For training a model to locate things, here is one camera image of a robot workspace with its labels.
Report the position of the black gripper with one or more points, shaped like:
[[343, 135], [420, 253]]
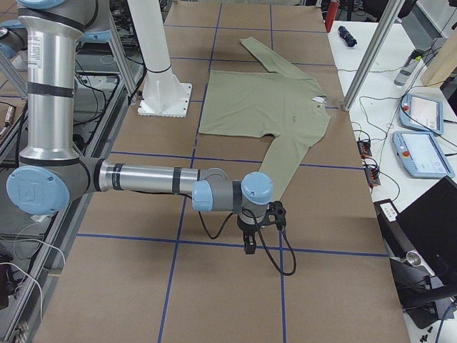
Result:
[[247, 228]]

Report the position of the olive green long-sleeve shirt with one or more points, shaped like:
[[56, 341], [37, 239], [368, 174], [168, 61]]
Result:
[[277, 102]]

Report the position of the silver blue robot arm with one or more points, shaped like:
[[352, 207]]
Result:
[[51, 173]]

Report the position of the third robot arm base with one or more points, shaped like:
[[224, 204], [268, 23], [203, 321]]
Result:
[[14, 38]]

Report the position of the lower orange connector block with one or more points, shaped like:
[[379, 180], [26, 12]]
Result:
[[372, 175]]

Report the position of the orange connector block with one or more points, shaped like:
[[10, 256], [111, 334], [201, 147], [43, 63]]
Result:
[[364, 148], [372, 175]]

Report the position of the upper orange connector block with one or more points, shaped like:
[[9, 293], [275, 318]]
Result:
[[364, 148]]

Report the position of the black box with white label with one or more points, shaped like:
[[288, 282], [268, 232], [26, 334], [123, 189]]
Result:
[[392, 233]]

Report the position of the white paper hang tag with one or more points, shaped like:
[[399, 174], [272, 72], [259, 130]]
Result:
[[320, 100]]

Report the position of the silver metal cup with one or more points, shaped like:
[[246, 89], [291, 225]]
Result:
[[414, 258]]

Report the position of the black laptop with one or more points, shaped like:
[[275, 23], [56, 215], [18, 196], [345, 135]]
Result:
[[430, 225]]

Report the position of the lower blue teach pendant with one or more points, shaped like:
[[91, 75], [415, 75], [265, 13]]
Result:
[[420, 155]]

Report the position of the blue teach pendant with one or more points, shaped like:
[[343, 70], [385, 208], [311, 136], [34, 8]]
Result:
[[421, 113], [420, 155]]

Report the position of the upper blue teach pendant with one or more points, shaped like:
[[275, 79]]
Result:
[[421, 113]]

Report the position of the folded dark blue umbrella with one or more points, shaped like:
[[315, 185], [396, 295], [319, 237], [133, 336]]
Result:
[[347, 37]]

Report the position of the red cylinder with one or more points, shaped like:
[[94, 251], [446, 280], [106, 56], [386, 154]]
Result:
[[332, 11]]

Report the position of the wooden board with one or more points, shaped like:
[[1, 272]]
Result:
[[443, 64]]

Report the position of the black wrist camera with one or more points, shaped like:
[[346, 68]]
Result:
[[275, 215]]

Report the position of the aluminium frame post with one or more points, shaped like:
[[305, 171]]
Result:
[[383, 28]]

